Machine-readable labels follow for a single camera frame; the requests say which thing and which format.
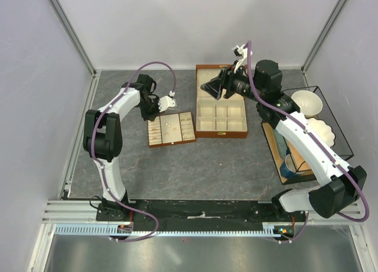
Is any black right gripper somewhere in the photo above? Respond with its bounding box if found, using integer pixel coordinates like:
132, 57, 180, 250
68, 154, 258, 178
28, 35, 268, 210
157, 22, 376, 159
201, 60, 265, 102

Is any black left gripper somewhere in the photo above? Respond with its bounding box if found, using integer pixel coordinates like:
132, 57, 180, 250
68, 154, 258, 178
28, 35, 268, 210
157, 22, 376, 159
137, 97, 165, 122

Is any small brown jewelry tray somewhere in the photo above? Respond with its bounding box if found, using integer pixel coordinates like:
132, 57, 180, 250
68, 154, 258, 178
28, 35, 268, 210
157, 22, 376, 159
148, 112, 196, 148

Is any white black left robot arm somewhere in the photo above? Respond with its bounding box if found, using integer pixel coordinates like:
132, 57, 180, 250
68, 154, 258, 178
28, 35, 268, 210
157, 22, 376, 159
83, 74, 160, 221

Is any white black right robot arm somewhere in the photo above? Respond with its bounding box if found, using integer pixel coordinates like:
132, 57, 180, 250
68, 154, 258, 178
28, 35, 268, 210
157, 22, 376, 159
200, 60, 367, 221

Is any large brown jewelry box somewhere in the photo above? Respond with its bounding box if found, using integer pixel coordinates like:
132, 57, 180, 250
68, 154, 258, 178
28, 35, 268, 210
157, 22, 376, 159
195, 64, 248, 138

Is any light blue oblong plate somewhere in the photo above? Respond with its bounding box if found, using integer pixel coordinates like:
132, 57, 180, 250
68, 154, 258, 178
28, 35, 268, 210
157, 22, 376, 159
272, 129, 290, 161

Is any white bowl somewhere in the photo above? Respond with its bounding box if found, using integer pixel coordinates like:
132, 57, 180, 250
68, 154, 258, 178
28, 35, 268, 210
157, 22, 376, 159
291, 90, 323, 118

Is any blue cup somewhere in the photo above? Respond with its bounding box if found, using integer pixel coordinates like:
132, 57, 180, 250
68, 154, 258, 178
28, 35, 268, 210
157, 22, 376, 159
279, 154, 296, 179

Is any white scalloped dish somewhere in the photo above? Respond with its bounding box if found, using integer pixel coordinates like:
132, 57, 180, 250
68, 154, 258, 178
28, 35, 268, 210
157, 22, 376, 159
307, 118, 335, 147

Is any wooden rack base board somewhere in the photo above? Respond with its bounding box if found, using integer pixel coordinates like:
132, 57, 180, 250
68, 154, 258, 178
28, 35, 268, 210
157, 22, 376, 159
262, 122, 315, 185

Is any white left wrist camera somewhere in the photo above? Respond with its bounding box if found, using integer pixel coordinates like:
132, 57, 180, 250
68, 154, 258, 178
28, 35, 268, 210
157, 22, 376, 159
158, 91, 177, 112

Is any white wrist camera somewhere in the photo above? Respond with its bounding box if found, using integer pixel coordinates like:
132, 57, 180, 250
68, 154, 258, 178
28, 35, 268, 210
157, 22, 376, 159
158, 91, 177, 112
232, 44, 253, 73

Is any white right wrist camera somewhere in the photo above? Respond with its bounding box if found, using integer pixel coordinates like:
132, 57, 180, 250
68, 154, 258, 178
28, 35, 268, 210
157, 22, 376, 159
232, 44, 253, 73

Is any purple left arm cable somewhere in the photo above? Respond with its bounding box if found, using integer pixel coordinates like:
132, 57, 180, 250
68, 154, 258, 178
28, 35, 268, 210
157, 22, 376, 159
90, 60, 178, 243

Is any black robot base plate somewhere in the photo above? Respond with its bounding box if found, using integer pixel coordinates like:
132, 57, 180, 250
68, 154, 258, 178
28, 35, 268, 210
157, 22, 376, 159
90, 199, 305, 231

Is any black wire rack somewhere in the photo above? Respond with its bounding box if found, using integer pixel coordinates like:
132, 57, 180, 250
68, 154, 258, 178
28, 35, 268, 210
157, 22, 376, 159
261, 85, 354, 186

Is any right aluminium frame post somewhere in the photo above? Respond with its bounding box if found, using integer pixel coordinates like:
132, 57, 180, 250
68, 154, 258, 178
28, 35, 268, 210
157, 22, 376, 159
301, 0, 349, 76

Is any aluminium frame post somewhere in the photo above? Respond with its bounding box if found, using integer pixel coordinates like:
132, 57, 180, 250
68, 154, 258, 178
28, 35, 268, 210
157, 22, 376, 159
301, 0, 349, 76
41, 0, 98, 77

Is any left aluminium frame post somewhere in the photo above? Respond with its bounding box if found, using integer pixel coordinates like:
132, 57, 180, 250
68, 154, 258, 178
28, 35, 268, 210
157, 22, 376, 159
41, 0, 98, 77

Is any light blue cable duct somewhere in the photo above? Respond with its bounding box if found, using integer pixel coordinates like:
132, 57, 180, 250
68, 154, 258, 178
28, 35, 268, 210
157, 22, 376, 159
55, 224, 289, 237

